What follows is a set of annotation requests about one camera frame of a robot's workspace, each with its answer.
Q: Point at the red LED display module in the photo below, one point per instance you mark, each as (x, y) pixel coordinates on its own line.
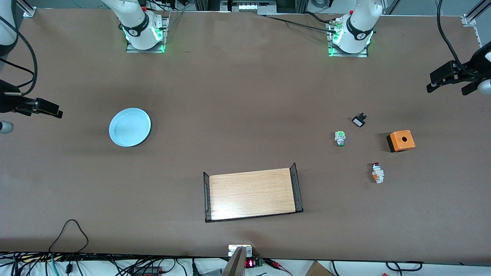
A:
(251, 263)

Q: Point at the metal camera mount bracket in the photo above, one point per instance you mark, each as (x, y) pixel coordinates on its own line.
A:
(238, 260)

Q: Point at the small black white-faced switch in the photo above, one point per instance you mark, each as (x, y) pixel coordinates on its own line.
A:
(359, 121)

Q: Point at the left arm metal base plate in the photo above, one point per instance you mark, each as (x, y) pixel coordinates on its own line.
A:
(364, 54)

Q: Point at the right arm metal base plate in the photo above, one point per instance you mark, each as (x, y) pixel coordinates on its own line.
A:
(163, 30)

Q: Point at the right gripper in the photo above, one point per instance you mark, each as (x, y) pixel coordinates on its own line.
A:
(8, 102)

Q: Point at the green push button switch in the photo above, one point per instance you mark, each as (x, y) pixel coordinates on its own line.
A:
(340, 137)

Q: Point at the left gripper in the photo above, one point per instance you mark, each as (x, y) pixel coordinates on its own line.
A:
(476, 65)

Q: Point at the orange button enclosure box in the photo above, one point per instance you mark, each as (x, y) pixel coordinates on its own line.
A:
(401, 140)

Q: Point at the white red contact block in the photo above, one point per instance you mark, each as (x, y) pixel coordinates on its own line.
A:
(378, 173)

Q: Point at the aluminium corner bracket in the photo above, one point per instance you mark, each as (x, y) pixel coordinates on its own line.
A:
(470, 19)
(27, 9)

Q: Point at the wooden tray with mesh sides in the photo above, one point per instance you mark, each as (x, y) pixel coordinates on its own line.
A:
(253, 193)

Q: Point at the light blue plate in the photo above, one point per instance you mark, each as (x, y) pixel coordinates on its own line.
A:
(129, 127)

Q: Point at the brown cardboard piece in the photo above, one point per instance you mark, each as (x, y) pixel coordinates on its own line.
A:
(318, 269)

